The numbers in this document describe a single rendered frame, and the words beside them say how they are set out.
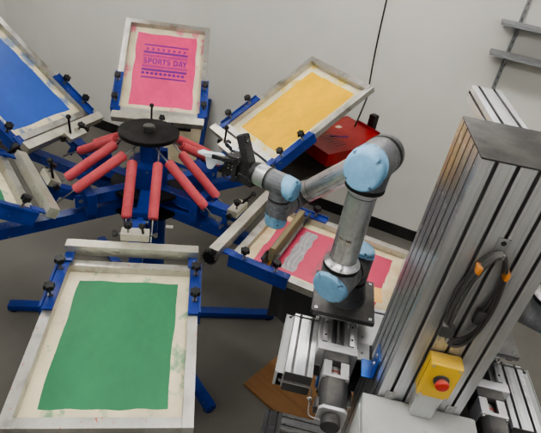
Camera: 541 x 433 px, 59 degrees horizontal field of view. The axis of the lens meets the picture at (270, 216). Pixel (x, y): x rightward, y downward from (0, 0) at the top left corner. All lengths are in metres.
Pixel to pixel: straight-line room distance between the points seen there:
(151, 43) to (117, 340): 2.29
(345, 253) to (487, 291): 0.41
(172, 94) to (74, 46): 2.41
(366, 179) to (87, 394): 1.15
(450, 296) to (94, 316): 1.33
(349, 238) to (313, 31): 2.94
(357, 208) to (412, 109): 2.79
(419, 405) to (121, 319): 1.14
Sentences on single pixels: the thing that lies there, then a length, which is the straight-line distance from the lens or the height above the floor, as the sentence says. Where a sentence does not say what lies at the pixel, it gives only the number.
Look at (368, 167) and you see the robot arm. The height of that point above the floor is 1.86.
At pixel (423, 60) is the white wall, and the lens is 4.02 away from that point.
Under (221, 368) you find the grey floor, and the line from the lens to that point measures 3.08.
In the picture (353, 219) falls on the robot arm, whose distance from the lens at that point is 1.40.
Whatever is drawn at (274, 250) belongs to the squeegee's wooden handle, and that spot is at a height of 1.05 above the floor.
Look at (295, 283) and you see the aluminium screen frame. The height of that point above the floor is 0.99.
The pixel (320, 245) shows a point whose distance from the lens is 2.51.
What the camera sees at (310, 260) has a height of 0.96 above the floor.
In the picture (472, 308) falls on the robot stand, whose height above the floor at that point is 1.63.
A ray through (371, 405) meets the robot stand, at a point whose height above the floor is 1.23.
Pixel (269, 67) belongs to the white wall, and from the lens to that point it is 4.39.
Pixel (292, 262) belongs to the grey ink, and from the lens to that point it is 2.34.
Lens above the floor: 2.41
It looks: 33 degrees down
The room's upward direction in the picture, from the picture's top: 10 degrees clockwise
